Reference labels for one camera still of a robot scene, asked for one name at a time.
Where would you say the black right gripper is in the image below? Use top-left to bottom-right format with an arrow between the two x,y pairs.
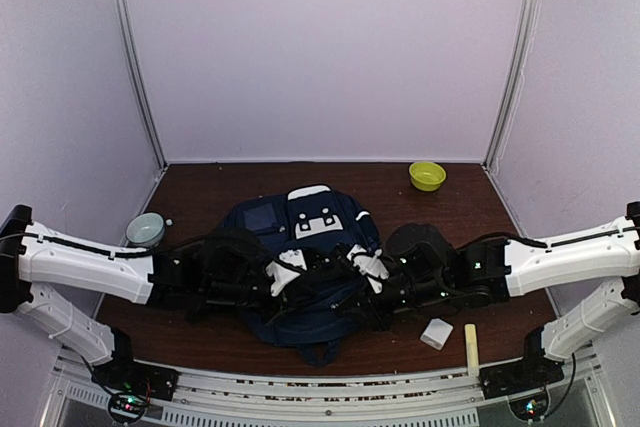
335,276 -> 450,336

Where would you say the navy blue student backpack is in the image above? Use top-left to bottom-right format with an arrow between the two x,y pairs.
220,184 -> 382,367

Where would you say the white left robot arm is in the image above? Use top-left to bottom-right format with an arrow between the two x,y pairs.
1,205 -> 350,393

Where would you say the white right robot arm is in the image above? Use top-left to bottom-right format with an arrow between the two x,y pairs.
335,202 -> 639,398

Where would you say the white charger box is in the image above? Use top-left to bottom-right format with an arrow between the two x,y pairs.
420,318 -> 454,350

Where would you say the lime green plastic bowl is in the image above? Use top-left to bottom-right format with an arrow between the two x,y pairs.
409,162 -> 447,192

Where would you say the pale yellow highlighter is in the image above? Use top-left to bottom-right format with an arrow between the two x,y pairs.
464,324 -> 480,377

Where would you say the pale green ceramic bowl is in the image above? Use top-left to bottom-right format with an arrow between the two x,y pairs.
125,212 -> 166,248

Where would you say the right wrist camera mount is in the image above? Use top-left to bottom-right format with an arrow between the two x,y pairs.
347,244 -> 389,294

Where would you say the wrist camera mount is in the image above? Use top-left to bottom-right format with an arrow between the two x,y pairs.
265,249 -> 307,297
347,244 -> 389,294

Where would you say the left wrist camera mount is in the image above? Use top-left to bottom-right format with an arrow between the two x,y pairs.
265,249 -> 307,297

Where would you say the right aluminium corner post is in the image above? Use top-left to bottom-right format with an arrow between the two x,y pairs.
483,0 -> 540,173

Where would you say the aluminium corner post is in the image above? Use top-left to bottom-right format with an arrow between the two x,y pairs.
483,0 -> 540,173
113,0 -> 168,171

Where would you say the left aluminium corner post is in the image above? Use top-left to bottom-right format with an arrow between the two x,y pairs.
113,0 -> 168,171

